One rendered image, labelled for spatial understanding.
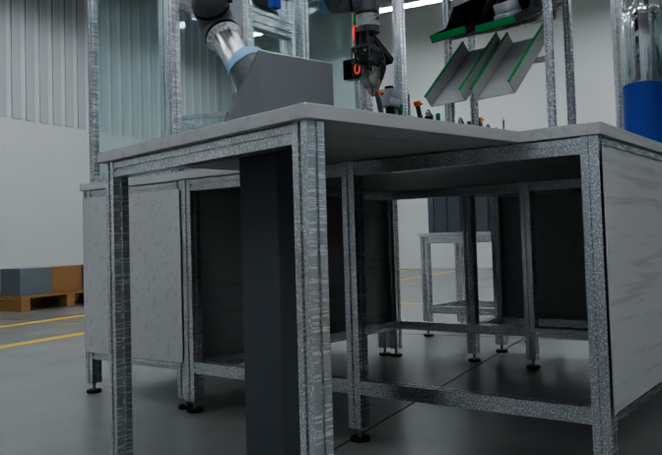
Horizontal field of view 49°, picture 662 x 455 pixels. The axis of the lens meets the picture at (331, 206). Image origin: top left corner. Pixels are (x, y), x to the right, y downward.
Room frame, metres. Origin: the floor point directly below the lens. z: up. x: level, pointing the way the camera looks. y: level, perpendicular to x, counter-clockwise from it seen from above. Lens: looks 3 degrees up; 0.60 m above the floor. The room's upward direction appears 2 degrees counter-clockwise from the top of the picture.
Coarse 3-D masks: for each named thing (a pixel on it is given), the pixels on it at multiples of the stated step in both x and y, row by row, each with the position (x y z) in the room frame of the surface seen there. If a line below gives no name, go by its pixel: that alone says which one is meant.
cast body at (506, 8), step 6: (498, 0) 2.03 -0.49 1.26; (504, 0) 2.03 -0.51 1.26; (510, 0) 2.03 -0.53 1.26; (498, 6) 2.04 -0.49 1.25; (504, 6) 2.02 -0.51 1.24; (510, 6) 2.03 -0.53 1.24; (498, 12) 2.05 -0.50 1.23; (504, 12) 2.03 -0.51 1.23; (510, 12) 2.03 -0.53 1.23; (516, 12) 2.05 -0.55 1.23; (498, 18) 2.04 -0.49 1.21
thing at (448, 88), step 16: (496, 32) 2.20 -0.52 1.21; (464, 48) 2.29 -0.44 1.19; (480, 48) 2.28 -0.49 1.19; (448, 64) 2.24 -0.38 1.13; (464, 64) 2.26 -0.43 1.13; (480, 64) 2.14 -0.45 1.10; (448, 80) 2.23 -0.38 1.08; (464, 80) 2.08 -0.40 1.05; (432, 96) 2.18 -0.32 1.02; (448, 96) 2.16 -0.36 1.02; (464, 96) 2.08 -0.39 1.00
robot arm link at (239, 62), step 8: (240, 48) 1.95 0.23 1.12; (248, 48) 1.95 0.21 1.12; (256, 48) 1.96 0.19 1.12; (232, 56) 1.95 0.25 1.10; (240, 56) 1.93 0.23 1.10; (248, 56) 1.93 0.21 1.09; (232, 64) 1.94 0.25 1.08; (240, 64) 1.92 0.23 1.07; (248, 64) 1.91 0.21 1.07; (232, 72) 1.95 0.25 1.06; (240, 72) 1.92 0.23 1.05; (232, 80) 1.97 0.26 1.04; (240, 80) 1.92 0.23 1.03
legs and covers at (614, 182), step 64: (192, 192) 2.60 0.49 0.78; (384, 192) 3.61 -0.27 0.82; (448, 192) 3.48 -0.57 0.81; (640, 192) 1.98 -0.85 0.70; (192, 256) 2.60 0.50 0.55; (384, 256) 3.68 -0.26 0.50; (640, 256) 1.96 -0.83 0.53; (192, 320) 2.59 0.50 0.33; (384, 320) 3.67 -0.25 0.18; (640, 320) 1.93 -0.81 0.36; (192, 384) 2.60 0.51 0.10; (384, 384) 2.11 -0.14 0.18; (640, 384) 1.91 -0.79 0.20
